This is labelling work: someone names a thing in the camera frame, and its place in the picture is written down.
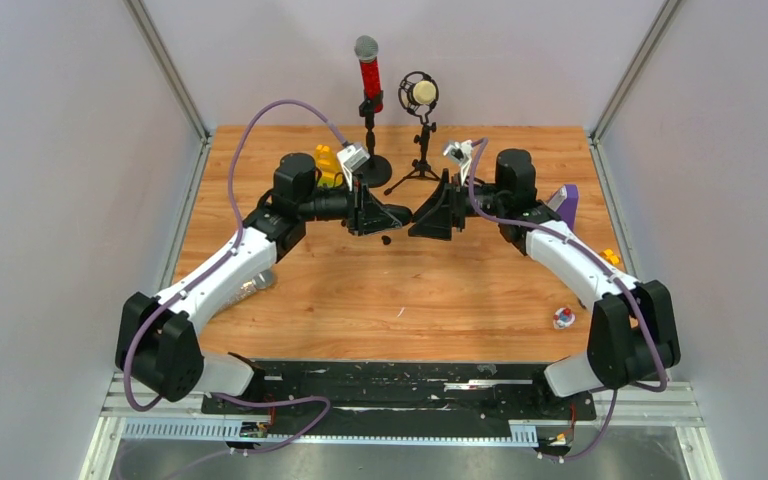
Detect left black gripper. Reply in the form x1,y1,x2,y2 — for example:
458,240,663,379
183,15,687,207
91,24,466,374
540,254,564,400
298,171,402,237

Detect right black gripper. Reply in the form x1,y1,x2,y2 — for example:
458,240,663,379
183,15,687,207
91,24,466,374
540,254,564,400
407,170,507,241

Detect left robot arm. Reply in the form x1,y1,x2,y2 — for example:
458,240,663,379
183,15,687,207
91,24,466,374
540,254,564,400
114,153,412,413

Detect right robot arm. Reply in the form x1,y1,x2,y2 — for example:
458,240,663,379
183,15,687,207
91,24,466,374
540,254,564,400
408,141,681,418

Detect black round-base mic stand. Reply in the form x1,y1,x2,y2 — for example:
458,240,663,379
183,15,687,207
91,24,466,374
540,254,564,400
352,92,392,188

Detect black tripod mic stand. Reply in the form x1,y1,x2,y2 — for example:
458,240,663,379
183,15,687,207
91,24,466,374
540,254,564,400
384,116,440,196

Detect yellow green toy block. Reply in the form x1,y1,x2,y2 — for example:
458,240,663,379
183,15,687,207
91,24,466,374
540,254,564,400
313,144,344,188

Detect white phone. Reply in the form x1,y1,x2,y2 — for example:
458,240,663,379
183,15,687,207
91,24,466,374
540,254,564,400
547,185,568,211

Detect silver glitter microphone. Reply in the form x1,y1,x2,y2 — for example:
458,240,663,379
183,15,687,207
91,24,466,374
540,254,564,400
220,269,276,312

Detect purple phone stand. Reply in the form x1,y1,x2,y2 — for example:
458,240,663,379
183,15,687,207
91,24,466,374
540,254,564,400
554,184,579,230

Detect cream condenser microphone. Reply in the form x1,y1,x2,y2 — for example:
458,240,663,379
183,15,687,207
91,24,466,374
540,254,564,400
397,71,439,123

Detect small red white toy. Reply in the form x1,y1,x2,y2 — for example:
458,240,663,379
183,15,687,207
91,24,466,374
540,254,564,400
552,307,576,330

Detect red microphone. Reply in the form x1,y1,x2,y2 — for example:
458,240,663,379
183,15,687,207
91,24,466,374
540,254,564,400
354,35,383,113

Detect yellow toy vehicle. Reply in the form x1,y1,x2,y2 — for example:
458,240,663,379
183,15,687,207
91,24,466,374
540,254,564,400
599,249,622,266

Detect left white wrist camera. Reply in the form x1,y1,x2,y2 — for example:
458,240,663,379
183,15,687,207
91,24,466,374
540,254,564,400
336,143,371,191

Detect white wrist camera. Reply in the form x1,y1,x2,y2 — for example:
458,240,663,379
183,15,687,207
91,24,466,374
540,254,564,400
443,140,474,185
336,143,371,191

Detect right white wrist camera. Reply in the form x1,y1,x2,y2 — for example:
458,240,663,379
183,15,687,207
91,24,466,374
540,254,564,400
443,140,474,185

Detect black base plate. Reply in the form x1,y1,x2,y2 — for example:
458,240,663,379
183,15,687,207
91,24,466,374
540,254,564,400
185,357,624,442

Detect white cable duct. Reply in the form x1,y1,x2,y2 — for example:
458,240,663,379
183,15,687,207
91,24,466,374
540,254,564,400
120,418,539,448

